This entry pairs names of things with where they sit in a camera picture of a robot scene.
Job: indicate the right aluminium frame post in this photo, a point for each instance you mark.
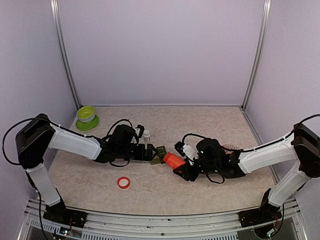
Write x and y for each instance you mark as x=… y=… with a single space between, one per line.
x=258 y=53

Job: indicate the small white pill bottle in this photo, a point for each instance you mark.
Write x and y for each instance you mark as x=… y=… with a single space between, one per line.
x=147 y=135

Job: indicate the orange bottle cap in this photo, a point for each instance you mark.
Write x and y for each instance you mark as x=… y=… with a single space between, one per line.
x=123 y=182

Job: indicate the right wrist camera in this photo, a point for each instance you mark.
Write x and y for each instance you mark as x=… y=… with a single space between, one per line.
x=185 y=150

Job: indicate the orange pill bottle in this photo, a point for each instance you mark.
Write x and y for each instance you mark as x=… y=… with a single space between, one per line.
x=173 y=160

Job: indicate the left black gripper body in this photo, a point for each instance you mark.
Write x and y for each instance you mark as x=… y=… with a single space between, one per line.
x=140 y=156

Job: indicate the left aluminium frame post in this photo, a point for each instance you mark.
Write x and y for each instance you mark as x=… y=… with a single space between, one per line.
x=54 y=5

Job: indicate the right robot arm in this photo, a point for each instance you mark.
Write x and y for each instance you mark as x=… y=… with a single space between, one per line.
x=300 y=145

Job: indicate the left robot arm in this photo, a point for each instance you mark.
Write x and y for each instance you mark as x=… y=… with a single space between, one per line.
x=40 y=134

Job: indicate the green weekly pill organizer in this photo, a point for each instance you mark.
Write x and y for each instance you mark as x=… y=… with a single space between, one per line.
x=159 y=158

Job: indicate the aluminium frame post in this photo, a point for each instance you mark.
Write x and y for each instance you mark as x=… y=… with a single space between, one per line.
x=54 y=5
x=258 y=53

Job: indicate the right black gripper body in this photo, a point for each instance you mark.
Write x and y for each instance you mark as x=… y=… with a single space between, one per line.
x=195 y=174

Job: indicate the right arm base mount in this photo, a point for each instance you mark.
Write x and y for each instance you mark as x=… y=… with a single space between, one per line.
x=257 y=216

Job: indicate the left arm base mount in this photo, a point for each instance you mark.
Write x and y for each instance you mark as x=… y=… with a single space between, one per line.
x=66 y=216

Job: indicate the red patterned bowl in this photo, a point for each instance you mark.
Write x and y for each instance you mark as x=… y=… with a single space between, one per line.
x=229 y=148

